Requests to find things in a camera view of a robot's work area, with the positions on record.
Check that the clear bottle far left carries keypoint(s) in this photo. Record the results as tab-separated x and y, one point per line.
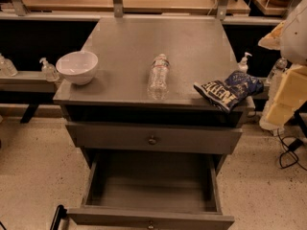
7	67

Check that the left grey bench shelf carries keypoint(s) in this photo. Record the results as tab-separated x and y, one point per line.
30	88

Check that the wooden background table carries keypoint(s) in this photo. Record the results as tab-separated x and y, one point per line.
129	6

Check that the open lower grey drawer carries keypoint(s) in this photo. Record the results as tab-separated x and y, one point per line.
152	191

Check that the clear plastic water bottle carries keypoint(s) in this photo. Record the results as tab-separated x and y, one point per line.
157	83

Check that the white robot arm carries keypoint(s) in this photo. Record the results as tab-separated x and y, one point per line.
293	36

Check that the sanitizer pump bottle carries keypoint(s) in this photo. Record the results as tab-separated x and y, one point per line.
243	64
49	70

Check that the blue chip bag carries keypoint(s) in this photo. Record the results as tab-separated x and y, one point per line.
226	94

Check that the grey drawer cabinet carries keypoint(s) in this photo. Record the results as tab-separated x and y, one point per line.
197	50

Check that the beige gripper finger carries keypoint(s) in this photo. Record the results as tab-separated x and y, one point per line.
287	93

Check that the upper grey drawer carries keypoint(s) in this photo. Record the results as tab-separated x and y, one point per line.
192	139

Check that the white bowl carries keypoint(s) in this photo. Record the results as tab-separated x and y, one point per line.
78	67

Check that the right sanitizer pump bottle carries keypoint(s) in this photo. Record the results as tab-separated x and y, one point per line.
243	64

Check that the background water bottle right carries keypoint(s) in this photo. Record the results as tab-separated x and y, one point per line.
280	65

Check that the black object bottom left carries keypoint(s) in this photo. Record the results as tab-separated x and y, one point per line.
59	215

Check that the left sanitizer pump bottle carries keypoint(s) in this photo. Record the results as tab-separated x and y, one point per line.
49	70

